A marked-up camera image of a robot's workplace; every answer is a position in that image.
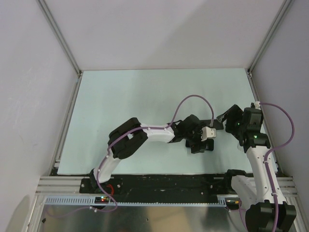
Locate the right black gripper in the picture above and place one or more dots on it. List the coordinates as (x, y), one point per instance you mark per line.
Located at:
(235, 112)

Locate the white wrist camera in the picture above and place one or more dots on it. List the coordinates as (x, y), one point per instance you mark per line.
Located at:
(256, 105)
(207, 132)

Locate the aluminium frame post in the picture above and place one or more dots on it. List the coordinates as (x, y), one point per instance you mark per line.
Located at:
(271, 32)
(59, 35)

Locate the black phone case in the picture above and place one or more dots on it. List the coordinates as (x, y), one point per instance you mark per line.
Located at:
(215, 124)

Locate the slotted cable duct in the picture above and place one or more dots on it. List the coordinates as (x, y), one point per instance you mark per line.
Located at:
(216, 201)

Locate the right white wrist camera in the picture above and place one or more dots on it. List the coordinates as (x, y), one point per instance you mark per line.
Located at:
(256, 105)

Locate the black smartphone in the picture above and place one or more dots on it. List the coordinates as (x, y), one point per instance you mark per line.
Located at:
(209, 144)

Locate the left aluminium frame post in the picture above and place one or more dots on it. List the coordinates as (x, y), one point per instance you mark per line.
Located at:
(59, 35)

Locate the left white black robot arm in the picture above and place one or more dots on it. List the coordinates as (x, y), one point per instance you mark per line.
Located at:
(125, 140)

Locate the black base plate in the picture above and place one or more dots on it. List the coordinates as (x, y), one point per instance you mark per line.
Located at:
(162, 186)

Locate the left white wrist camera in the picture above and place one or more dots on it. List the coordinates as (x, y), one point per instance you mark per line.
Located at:
(207, 132)

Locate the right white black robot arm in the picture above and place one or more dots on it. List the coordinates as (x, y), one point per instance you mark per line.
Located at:
(267, 209)

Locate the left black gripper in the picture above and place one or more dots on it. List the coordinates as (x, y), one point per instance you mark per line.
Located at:
(198, 128)

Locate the right aluminium frame post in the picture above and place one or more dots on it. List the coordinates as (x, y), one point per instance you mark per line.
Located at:
(271, 32)

